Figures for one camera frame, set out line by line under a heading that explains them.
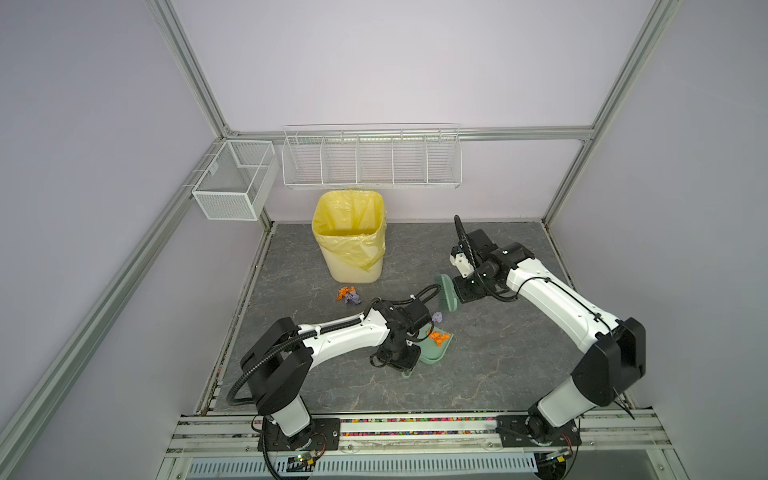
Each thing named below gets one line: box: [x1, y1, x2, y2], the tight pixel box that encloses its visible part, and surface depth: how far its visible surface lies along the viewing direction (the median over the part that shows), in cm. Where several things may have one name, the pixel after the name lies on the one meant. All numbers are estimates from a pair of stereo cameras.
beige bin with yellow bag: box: [312, 190, 387, 284], surface depth 96 cm
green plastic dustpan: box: [402, 323, 454, 378], surface depth 87 cm
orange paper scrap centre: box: [428, 328, 451, 347], surface depth 91 cm
